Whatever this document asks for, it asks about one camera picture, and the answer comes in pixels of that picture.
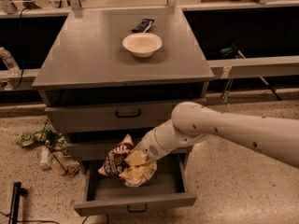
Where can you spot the grey top drawer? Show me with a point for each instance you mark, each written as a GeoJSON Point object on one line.
{"type": "Point", "coordinates": [110, 117]}

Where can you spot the brown chip bag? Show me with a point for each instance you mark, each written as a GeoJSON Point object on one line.
{"type": "Point", "coordinates": [114, 163]}

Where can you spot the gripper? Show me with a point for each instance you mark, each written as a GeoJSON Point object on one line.
{"type": "Point", "coordinates": [149, 146]}

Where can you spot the clear plastic bottle left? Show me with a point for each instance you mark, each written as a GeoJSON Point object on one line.
{"type": "Point", "coordinates": [10, 63]}

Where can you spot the dark snack bar wrapper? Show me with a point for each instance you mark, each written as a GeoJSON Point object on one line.
{"type": "Point", "coordinates": [143, 26]}

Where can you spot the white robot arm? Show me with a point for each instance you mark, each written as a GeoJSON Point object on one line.
{"type": "Point", "coordinates": [192, 123]}

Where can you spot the green object under bench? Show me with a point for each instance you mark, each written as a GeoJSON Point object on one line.
{"type": "Point", "coordinates": [232, 52]}

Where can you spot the white paper bowl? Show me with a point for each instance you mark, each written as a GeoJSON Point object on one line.
{"type": "Point", "coordinates": [142, 45]}

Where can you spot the grey open bottom drawer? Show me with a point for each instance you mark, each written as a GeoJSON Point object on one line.
{"type": "Point", "coordinates": [167, 189]}

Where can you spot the plastic bottle on floor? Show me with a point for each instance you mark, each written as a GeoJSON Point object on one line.
{"type": "Point", "coordinates": [45, 151]}

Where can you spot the green snack bag floor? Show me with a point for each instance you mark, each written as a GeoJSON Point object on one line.
{"type": "Point", "coordinates": [28, 139]}

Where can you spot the grey drawer cabinet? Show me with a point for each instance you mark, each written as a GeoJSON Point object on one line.
{"type": "Point", "coordinates": [88, 65]}

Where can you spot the grey middle drawer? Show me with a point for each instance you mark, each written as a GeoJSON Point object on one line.
{"type": "Point", "coordinates": [92, 146]}

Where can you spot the black stand on floor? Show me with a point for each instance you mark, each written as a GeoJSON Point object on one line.
{"type": "Point", "coordinates": [17, 192]}

